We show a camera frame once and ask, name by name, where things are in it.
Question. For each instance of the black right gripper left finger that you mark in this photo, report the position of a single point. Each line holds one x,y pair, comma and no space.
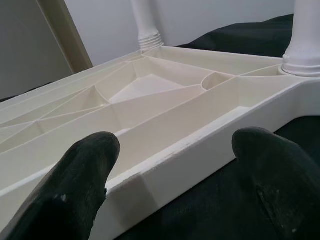
62,195

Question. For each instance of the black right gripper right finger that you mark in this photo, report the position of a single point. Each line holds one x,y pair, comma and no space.
287,190

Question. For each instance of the white plastic table top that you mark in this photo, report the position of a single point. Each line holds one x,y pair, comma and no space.
150,100

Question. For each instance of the white plastic table leg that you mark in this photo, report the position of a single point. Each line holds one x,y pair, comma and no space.
305,30
145,17

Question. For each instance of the black cloth table cover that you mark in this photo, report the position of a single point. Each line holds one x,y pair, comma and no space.
212,200

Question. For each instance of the white door frame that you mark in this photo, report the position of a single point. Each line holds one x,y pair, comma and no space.
67,32

